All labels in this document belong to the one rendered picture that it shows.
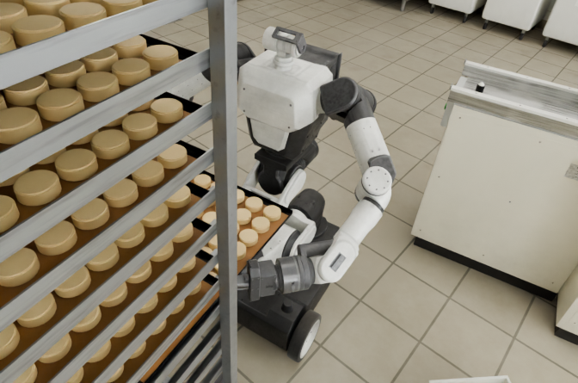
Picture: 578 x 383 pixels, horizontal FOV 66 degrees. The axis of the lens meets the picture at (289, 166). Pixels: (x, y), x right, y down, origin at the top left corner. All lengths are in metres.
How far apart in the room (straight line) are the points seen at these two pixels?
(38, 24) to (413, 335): 1.86
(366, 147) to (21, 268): 0.88
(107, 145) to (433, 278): 1.91
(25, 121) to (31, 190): 0.09
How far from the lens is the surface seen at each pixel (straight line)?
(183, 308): 1.03
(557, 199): 2.11
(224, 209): 0.85
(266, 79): 1.36
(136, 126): 0.69
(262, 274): 1.10
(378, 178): 1.19
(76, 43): 0.53
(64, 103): 0.59
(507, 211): 2.17
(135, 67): 0.65
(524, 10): 5.46
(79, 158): 0.65
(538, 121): 1.95
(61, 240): 0.67
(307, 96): 1.31
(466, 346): 2.17
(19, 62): 0.49
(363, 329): 2.07
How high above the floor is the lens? 1.70
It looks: 38 degrees down
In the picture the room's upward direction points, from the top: 5 degrees clockwise
